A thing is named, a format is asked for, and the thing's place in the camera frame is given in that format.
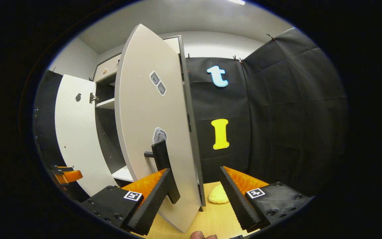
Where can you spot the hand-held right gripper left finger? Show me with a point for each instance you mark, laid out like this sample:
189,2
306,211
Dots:
153,202

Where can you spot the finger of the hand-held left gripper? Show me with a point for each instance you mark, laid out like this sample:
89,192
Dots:
70,176
60,170

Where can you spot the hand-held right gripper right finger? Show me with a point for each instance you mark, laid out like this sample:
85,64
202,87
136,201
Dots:
237,205

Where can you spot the white shoe cabinet door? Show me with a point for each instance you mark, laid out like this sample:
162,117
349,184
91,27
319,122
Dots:
78,132
138,109

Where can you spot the white shoe cabinet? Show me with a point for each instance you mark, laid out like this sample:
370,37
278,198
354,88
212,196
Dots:
108,139

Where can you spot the white cabinet shelf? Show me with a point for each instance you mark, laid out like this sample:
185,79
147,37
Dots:
123,174
106,104

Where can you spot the metal door hinge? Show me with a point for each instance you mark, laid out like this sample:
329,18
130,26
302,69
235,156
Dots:
93,98

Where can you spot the yellow soft object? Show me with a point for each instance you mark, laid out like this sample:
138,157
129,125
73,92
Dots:
217,196

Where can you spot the black backdrop cloth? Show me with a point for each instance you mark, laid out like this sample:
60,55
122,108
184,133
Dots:
293,116
45,116

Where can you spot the black clip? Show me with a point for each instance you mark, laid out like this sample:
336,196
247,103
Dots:
236,59
52,70
270,36

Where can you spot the ceiling light strip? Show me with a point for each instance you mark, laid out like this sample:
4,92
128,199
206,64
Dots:
237,2

